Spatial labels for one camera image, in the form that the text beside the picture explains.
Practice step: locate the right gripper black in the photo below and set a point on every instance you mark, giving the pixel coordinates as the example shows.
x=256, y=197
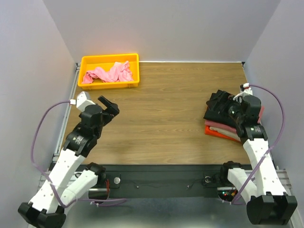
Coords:
x=226, y=104

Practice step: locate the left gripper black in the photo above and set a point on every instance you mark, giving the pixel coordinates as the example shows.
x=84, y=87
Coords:
x=112, y=108

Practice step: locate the black t shirt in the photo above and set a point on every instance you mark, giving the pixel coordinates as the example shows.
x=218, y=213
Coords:
x=217, y=108

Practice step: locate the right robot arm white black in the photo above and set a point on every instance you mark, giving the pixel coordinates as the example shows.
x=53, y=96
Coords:
x=267, y=200

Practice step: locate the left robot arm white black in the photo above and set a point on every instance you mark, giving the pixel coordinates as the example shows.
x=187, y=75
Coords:
x=49, y=207

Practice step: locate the folded dusty red t shirt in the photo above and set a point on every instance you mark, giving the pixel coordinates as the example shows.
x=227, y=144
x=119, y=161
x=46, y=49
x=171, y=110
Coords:
x=228, y=127

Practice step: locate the folded cream t shirt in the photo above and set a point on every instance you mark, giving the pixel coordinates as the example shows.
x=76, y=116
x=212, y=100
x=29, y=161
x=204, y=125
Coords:
x=229, y=133

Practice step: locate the pink crumpled t shirt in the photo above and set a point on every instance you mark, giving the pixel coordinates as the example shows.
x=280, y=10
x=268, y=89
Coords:
x=119, y=72

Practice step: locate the folded orange t shirt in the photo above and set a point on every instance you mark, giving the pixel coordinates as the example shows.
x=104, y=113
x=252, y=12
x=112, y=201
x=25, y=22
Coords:
x=212, y=133

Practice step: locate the yellow plastic bin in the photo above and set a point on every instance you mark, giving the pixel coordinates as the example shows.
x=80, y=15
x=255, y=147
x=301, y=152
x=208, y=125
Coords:
x=106, y=63

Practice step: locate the left white knob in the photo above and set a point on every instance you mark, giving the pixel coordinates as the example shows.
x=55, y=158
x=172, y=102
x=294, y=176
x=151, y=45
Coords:
x=117, y=180

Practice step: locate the right silver knob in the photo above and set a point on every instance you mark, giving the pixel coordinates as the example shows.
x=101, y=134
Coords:
x=208, y=179

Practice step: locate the electronics board with leds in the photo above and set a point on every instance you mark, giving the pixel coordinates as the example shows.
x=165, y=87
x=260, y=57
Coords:
x=227, y=194

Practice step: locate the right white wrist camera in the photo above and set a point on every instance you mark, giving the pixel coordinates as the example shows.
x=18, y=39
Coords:
x=245, y=90

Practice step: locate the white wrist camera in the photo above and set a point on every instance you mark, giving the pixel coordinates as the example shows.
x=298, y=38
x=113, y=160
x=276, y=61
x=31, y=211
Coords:
x=245, y=90
x=82, y=100

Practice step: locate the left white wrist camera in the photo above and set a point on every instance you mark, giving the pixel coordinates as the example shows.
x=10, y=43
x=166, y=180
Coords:
x=82, y=100

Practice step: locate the aluminium left side rail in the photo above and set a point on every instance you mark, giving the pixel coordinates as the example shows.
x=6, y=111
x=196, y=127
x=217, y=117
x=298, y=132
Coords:
x=66, y=116

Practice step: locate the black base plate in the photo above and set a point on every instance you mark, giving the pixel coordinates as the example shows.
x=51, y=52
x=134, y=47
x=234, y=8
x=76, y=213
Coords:
x=158, y=181

